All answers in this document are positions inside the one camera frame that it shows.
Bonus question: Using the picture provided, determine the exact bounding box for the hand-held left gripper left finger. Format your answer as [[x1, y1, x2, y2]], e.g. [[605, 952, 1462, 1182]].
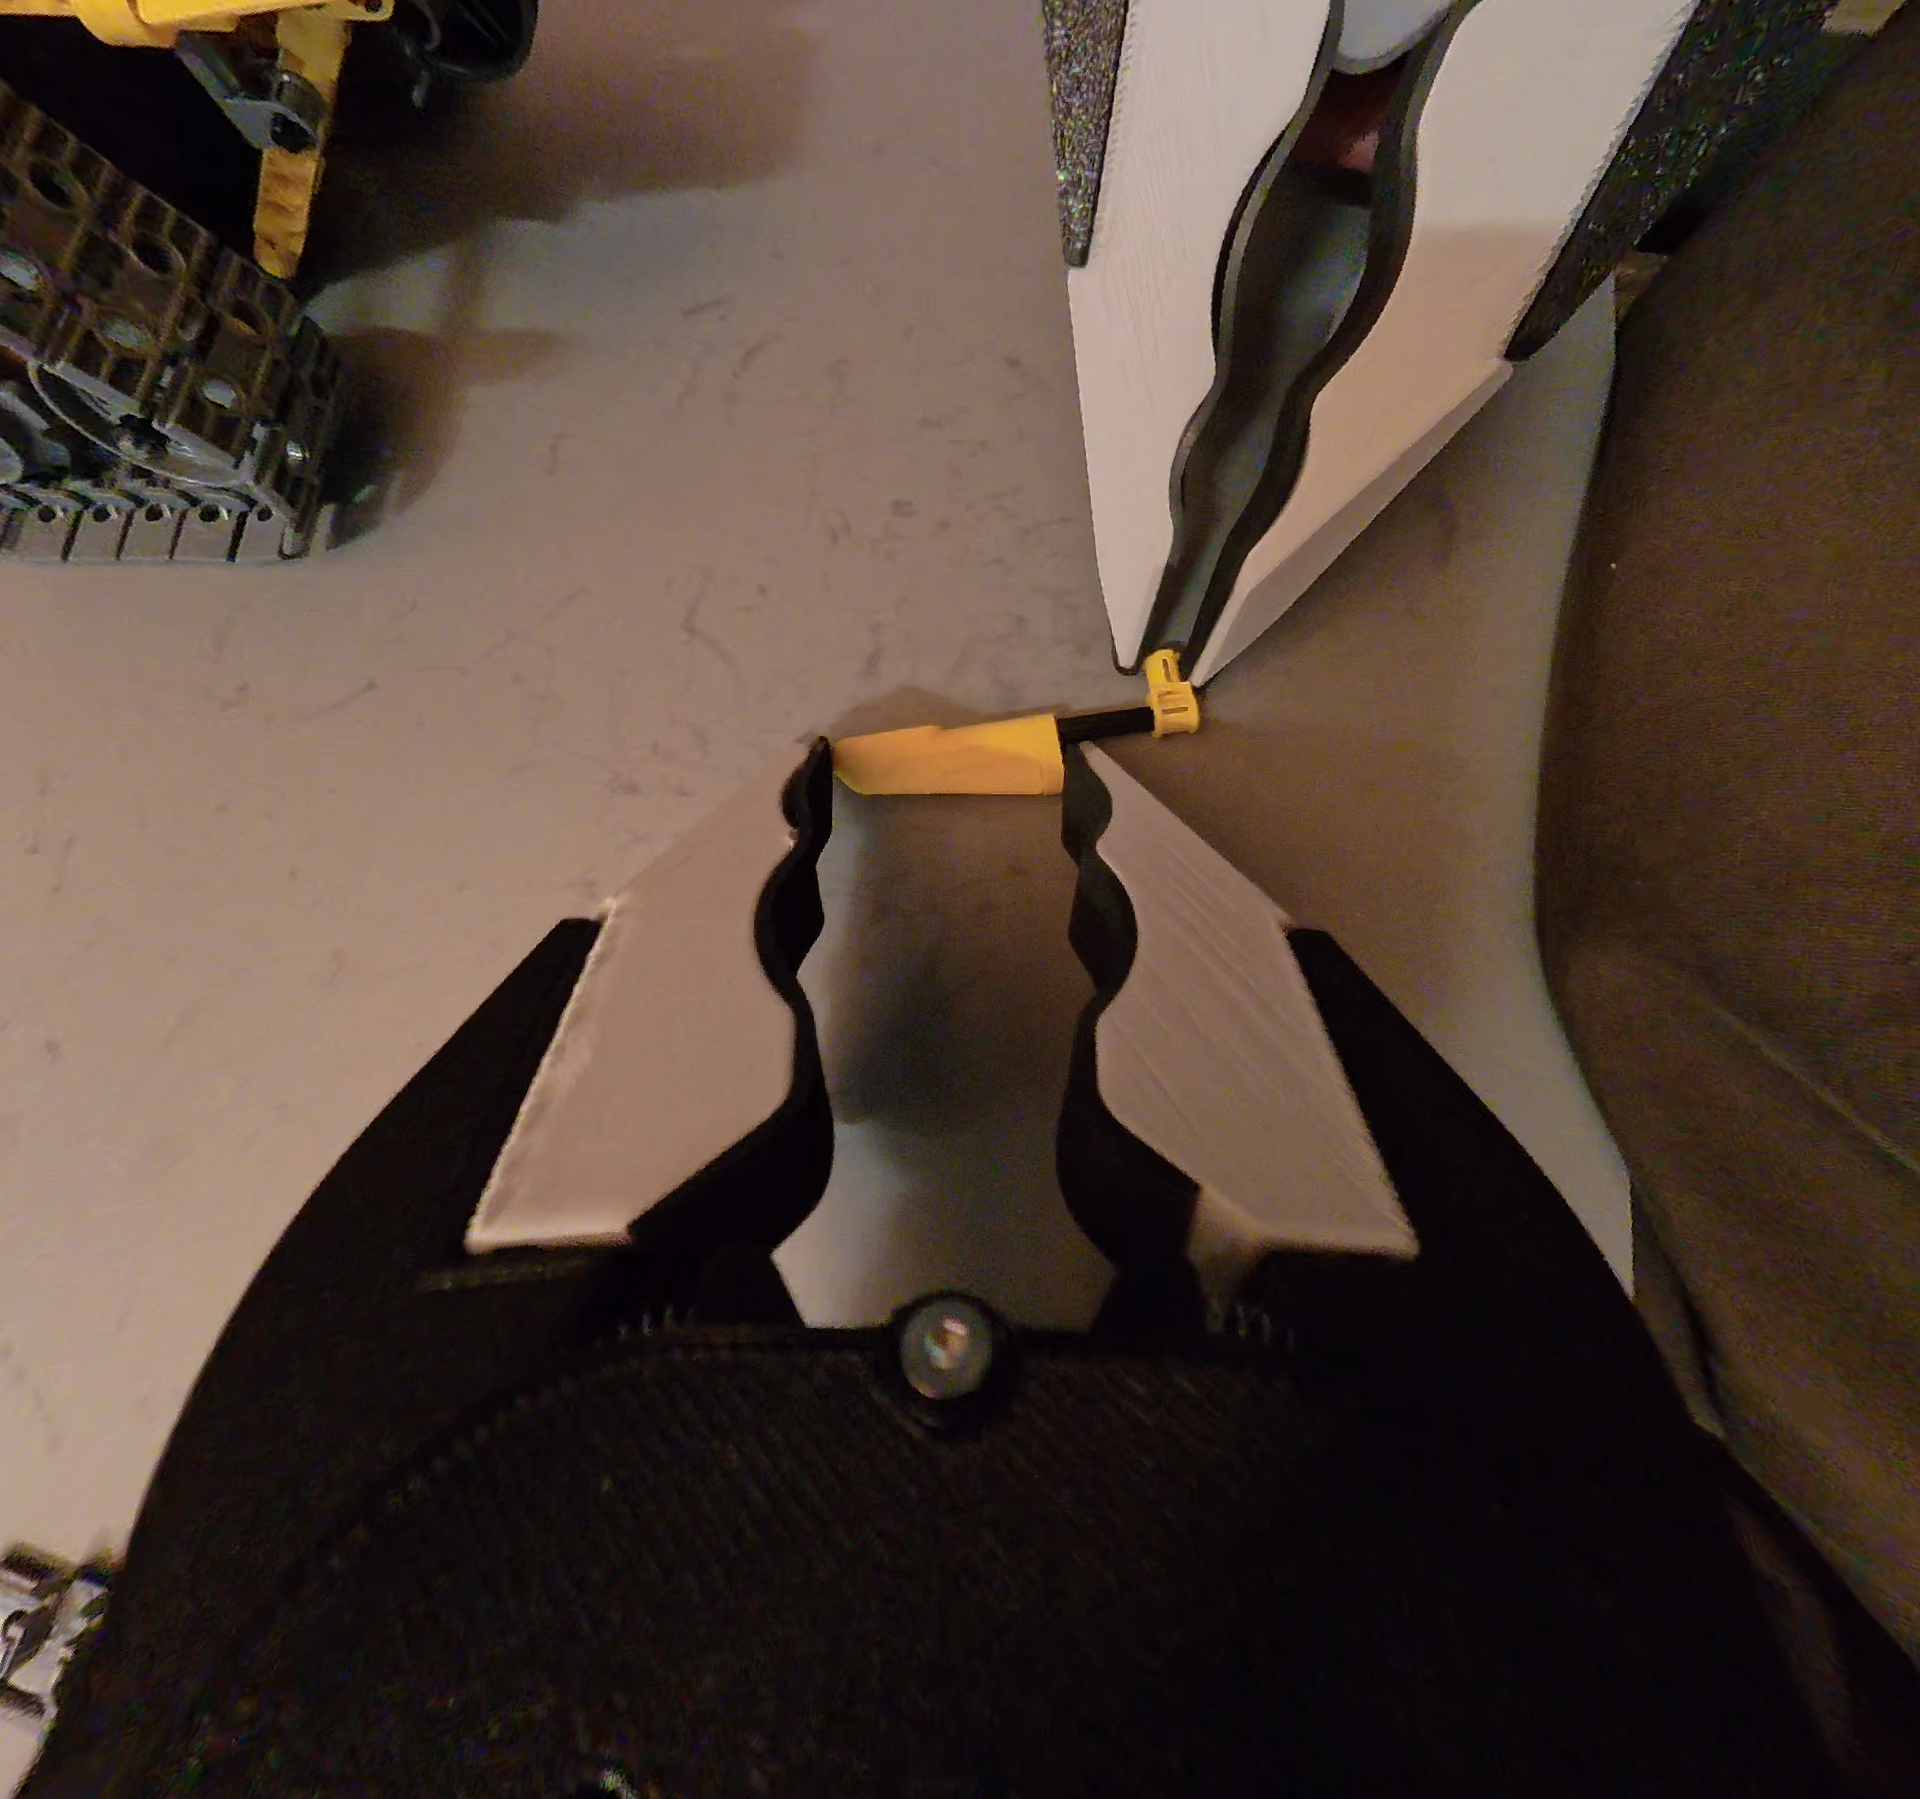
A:
[[466, 737, 837, 1291]]

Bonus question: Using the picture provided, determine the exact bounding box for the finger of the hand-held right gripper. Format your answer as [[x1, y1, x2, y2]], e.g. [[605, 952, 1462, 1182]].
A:
[[1185, 0, 1724, 683], [1068, 0, 1344, 670]]

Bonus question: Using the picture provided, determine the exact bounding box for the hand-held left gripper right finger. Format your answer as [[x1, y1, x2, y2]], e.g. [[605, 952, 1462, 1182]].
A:
[[1058, 746, 1419, 1299]]

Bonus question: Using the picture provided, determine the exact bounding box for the yellow plastic toy piece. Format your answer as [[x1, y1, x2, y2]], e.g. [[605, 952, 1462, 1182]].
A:
[[831, 715, 1070, 800]]

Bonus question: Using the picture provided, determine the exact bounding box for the person's brown shirt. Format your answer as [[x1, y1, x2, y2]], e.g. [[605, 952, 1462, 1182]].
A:
[[1534, 0, 1920, 1667]]

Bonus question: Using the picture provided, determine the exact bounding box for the yellow black tracked toy vehicle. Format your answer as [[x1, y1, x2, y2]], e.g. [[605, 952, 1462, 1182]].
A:
[[0, 0, 557, 565]]

